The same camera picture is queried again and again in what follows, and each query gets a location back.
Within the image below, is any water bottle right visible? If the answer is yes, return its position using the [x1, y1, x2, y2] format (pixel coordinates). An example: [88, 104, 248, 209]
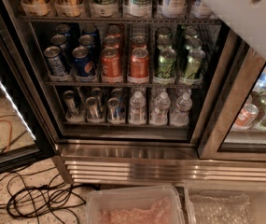
[170, 92, 192, 127]

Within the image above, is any slim blue silver can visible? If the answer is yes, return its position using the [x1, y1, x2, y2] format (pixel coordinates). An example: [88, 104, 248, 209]
[107, 98, 124, 124]

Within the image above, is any orange soda can left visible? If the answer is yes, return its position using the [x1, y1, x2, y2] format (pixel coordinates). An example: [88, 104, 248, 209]
[101, 47, 123, 83]

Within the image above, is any black cable tangle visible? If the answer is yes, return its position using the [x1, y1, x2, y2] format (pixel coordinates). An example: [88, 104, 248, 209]
[0, 163, 93, 224]

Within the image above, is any slim silver can middle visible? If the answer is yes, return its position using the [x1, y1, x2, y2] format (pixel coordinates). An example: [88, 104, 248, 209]
[86, 96, 104, 123]

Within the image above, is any orange soda can right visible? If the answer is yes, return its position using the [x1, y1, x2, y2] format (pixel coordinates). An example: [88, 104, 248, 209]
[128, 48, 149, 84]

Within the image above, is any clear bin bubble wrap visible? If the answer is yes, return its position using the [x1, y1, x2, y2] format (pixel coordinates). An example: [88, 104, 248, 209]
[184, 181, 266, 224]

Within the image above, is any silver diet pepsi can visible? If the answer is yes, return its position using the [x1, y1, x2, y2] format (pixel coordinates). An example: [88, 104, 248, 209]
[44, 46, 69, 81]

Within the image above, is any orange soda can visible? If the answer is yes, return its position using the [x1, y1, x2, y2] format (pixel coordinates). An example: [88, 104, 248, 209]
[101, 47, 123, 83]
[128, 48, 149, 84]

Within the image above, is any white blue can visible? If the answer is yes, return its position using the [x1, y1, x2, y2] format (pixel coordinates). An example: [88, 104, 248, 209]
[157, 0, 187, 19]
[190, 0, 213, 19]

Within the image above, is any blue pepsi can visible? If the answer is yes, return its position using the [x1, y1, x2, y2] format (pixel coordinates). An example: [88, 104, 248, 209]
[72, 47, 96, 81]

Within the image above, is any open fridge glass door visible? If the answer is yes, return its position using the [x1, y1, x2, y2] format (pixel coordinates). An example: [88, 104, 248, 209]
[0, 0, 55, 174]

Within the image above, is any water bottle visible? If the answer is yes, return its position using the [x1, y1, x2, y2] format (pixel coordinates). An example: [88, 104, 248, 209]
[149, 91, 171, 126]
[170, 92, 192, 127]
[129, 91, 146, 125]

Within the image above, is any white 7up can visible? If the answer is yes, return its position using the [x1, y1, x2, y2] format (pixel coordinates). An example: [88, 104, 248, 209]
[90, 0, 118, 17]
[123, 0, 152, 18]

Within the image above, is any green soda can right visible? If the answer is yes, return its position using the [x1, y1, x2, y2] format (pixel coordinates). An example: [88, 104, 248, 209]
[180, 49, 205, 85]

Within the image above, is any water bottle middle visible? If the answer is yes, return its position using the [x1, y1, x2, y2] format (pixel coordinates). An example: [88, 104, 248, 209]
[149, 91, 171, 126]

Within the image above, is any green soda can left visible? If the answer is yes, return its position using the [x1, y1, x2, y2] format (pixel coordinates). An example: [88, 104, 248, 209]
[153, 48, 176, 85]

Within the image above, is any clear bin pink wrap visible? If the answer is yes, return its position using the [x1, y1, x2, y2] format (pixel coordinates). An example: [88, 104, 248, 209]
[86, 186, 185, 224]

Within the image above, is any water bottle left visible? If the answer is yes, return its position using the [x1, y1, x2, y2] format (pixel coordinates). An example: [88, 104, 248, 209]
[129, 91, 146, 125]

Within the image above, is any green soda can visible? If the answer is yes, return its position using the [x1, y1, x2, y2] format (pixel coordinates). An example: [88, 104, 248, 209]
[153, 48, 176, 85]
[180, 49, 205, 85]

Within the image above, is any white blue can right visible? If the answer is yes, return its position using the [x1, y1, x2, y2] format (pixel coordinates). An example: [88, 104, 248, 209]
[190, 0, 213, 19]

